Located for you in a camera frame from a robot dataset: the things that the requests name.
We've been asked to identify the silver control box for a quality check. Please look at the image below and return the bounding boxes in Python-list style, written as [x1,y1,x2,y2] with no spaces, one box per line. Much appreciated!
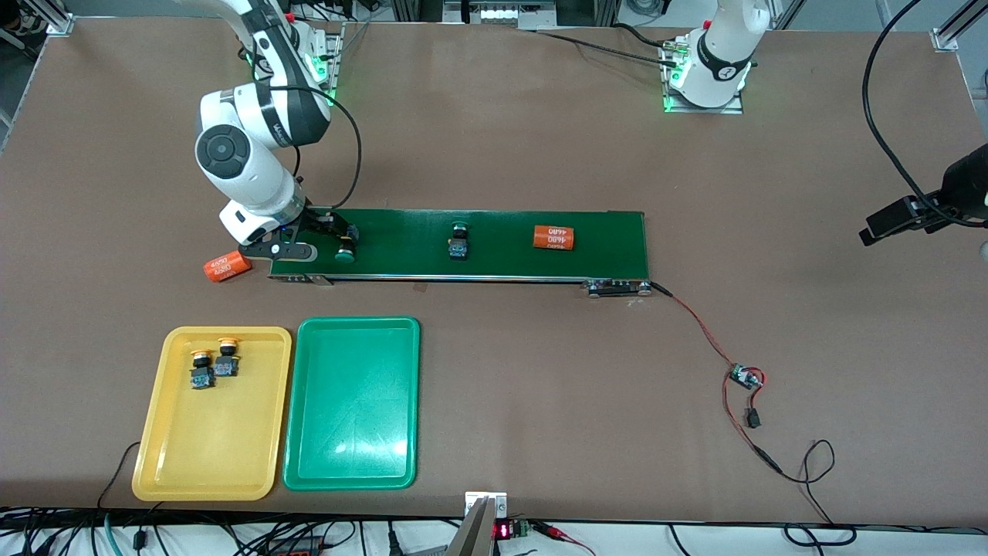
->
[444,0,558,30]

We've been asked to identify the green conveyor belt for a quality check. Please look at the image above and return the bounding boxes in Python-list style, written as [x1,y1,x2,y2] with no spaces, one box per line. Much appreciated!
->
[268,207,653,298]

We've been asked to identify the metal clamp bracket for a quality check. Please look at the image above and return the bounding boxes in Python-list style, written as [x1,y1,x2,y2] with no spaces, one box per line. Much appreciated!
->
[446,491,509,556]

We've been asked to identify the red clip lead wires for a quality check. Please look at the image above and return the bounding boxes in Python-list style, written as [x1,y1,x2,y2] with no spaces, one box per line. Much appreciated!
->
[533,521,599,556]

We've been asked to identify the green plastic tray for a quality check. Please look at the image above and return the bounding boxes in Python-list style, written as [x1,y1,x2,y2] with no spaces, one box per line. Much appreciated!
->
[283,317,421,492]

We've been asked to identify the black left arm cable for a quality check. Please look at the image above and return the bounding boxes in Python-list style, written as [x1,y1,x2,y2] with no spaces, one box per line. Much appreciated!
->
[861,0,988,229]

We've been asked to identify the orange cylinder white 4680 print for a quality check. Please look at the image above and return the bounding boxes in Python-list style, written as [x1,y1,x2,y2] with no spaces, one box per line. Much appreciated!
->
[203,253,253,283]
[533,225,576,252]

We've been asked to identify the black cable beside yellow tray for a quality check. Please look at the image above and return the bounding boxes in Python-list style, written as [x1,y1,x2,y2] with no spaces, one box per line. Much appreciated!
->
[97,440,143,510]

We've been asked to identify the black cable to arm base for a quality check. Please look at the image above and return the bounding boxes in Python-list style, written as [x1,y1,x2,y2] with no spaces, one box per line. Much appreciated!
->
[533,27,680,66]

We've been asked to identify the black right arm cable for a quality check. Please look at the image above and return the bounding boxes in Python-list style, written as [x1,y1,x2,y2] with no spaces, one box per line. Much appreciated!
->
[266,83,364,211]

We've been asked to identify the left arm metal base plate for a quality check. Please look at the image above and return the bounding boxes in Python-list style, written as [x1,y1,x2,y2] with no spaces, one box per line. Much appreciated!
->
[660,39,746,115]

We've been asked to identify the yellow plastic tray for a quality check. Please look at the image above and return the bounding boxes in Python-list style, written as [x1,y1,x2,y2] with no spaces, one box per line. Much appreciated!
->
[131,326,293,502]

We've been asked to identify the thin black looped cable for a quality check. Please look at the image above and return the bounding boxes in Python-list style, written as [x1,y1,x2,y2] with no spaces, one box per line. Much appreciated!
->
[780,439,858,545]

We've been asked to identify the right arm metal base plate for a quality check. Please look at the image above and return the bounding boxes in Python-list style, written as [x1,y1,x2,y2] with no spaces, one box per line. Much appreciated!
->
[305,22,345,107]

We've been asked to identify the aluminium frame profile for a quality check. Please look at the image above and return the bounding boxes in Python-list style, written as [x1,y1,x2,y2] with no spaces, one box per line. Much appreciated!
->
[930,0,988,53]
[15,0,76,36]

